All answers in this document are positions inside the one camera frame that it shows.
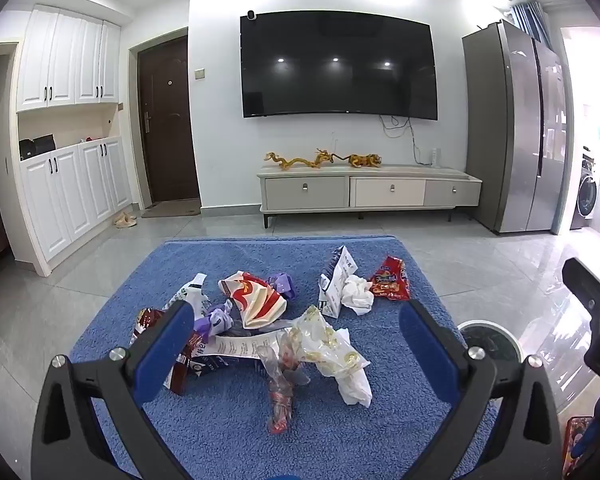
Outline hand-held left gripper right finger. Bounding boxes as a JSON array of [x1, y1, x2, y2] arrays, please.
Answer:
[[399, 300, 568, 480]]

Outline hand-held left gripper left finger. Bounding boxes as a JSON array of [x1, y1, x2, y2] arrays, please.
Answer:
[[30, 300, 196, 480]]

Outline round white waste bin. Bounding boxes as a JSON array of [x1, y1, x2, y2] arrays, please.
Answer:
[[457, 320, 524, 362]]

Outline white tissue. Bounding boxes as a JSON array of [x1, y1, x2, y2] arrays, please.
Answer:
[[339, 274, 376, 317]]

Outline navy white snack bag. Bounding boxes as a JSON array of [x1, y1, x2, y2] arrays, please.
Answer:
[[317, 245, 362, 319]]

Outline red printed packet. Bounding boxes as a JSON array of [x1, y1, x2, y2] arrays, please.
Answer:
[[569, 416, 596, 462]]

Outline purple and white wrapper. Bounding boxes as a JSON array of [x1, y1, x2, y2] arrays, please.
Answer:
[[194, 300, 237, 343]]

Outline white and green wrapper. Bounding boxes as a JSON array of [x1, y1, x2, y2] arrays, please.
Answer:
[[164, 272, 212, 322]]

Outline red snack wrapper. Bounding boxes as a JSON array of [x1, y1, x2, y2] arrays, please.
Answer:
[[369, 255, 412, 302]]

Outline long white paper receipt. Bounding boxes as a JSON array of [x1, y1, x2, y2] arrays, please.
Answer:
[[190, 334, 282, 362]]

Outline blue fleece blanket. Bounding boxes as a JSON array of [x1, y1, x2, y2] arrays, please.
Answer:
[[69, 235, 502, 480]]

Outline silver washing machine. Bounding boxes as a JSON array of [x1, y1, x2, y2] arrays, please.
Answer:
[[570, 146, 600, 231]]

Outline red and cream wrapper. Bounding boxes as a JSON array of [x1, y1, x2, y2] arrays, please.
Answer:
[[219, 271, 288, 332]]

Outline clear bag with gold print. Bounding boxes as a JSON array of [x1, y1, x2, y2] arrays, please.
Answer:
[[279, 305, 374, 407]]

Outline clear and red plastic wrapper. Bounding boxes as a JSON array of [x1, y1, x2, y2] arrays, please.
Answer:
[[257, 344, 312, 436]]

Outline brown doormat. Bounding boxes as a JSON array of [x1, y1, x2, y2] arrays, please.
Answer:
[[141, 199, 202, 219]]

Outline white television stand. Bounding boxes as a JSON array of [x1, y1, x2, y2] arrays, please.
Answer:
[[256, 164, 483, 229]]

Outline silver refrigerator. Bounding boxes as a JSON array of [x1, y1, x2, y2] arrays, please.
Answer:
[[461, 19, 572, 235]]

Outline white base cabinet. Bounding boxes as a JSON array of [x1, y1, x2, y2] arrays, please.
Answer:
[[17, 136, 134, 278]]

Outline golden tiger figure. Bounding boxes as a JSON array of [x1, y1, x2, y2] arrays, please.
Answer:
[[347, 152, 384, 169]]

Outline dark brown entrance door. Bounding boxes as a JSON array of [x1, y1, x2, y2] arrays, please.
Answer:
[[136, 37, 202, 207]]

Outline golden dragon figure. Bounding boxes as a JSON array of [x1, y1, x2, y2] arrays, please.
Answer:
[[265, 148, 344, 171]]

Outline black bag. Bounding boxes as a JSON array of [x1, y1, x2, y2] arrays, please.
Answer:
[[19, 134, 57, 162]]

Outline blue curtain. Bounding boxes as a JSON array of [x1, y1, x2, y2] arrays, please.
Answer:
[[507, 0, 552, 44]]

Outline black television cables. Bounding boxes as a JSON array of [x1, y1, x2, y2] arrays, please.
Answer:
[[378, 114, 433, 166]]

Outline wall-mounted black television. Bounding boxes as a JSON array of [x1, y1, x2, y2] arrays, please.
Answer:
[[240, 10, 439, 121]]

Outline white wall cabinet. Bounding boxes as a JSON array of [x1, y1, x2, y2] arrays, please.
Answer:
[[16, 4, 122, 113]]

